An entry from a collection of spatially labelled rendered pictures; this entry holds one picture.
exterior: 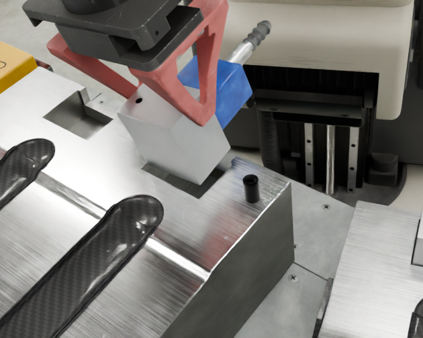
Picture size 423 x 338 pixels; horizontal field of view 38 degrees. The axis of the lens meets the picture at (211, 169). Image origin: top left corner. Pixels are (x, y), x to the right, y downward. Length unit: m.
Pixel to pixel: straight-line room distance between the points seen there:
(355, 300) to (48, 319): 0.19
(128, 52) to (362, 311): 0.21
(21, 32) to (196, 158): 2.08
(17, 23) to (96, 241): 2.14
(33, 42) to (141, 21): 2.06
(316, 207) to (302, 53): 0.26
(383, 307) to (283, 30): 0.40
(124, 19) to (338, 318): 0.21
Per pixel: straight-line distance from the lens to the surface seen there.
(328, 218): 0.50
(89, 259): 0.40
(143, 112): 0.39
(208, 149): 0.40
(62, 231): 0.42
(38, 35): 2.39
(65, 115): 0.52
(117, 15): 0.32
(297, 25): 0.71
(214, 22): 0.35
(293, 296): 0.46
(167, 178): 0.46
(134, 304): 0.37
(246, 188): 0.39
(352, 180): 1.20
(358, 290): 0.40
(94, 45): 0.34
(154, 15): 0.31
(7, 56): 0.69
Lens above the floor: 1.19
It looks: 45 degrees down
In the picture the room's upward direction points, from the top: 10 degrees counter-clockwise
